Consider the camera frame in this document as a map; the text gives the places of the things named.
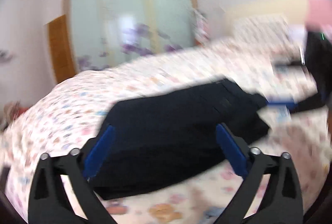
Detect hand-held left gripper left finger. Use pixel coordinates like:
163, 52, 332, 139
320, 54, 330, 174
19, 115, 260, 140
28, 124, 116, 224

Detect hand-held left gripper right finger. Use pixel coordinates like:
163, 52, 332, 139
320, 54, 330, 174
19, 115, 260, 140
215, 123, 304, 224

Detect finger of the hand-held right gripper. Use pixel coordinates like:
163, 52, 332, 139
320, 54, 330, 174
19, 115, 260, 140
273, 61, 313, 75
266, 92, 325, 114

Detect black pants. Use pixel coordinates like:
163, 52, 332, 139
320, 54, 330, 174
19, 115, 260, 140
92, 78, 270, 201

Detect bear printed pillow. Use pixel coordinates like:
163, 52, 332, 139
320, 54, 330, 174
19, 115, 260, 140
233, 15, 299, 42

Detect bear printed blanket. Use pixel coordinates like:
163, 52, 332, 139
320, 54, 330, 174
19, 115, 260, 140
0, 32, 332, 224

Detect cream and pink headboard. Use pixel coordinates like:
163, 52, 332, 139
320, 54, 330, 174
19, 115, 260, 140
224, 0, 332, 33

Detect clear cylinder of plush toys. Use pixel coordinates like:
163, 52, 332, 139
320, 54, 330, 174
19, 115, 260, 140
193, 8, 209, 46

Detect pink plush toys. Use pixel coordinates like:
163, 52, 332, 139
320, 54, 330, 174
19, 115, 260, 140
0, 101, 25, 131

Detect wooden door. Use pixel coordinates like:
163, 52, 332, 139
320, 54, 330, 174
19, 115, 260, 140
46, 14, 77, 85

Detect glass door wardrobe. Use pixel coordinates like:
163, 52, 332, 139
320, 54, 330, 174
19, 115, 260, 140
62, 0, 201, 75

